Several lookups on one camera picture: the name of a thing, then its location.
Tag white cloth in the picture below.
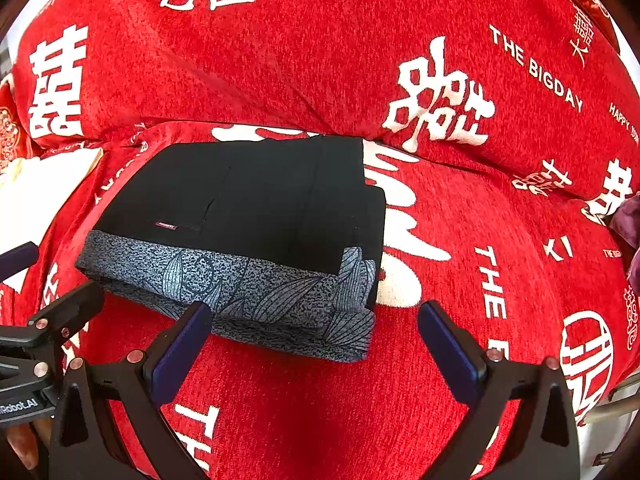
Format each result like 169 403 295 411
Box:
0 147 104 261

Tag red embroidered pillow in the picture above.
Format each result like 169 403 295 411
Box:
0 72 36 171

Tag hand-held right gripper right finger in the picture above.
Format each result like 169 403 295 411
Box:
417 300 581 480

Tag person's left hand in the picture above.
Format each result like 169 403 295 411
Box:
0 425 41 472

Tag black pants with grey waistband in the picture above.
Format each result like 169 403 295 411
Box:
75 135 388 364

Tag red printed blanket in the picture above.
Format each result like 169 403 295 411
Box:
0 0 640 480

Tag metal frame bar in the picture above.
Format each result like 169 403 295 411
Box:
581 379 640 427

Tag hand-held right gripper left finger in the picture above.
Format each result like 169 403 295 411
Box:
47 301 214 480

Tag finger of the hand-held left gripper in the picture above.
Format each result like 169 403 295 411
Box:
27 280 106 357
0 242 40 282

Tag purple cloth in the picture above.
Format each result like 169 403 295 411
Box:
605 192 640 281

